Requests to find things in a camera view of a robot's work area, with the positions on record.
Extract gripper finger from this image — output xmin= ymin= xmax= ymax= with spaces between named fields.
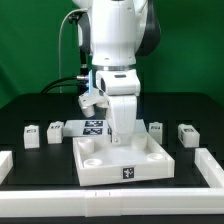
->
xmin=111 ymin=133 xmax=121 ymax=144

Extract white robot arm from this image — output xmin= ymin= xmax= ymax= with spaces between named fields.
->
xmin=72 ymin=0 xmax=160 ymax=145

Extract white square tabletop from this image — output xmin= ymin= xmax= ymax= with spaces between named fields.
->
xmin=73 ymin=133 xmax=175 ymax=186

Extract white U-shaped fence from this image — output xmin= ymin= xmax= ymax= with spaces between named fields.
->
xmin=0 ymin=148 xmax=224 ymax=218

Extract black camera on stand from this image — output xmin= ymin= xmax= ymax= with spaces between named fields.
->
xmin=68 ymin=13 xmax=92 ymax=94

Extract white sheet with markers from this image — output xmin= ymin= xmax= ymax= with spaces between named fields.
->
xmin=62 ymin=119 xmax=149 ymax=138

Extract black cables at base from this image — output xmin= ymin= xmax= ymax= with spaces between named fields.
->
xmin=40 ymin=75 xmax=90 ymax=94

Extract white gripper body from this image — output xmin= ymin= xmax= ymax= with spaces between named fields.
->
xmin=78 ymin=69 xmax=140 ymax=135

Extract grey cable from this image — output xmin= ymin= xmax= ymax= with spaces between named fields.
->
xmin=58 ymin=8 xmax=84 ymax=94

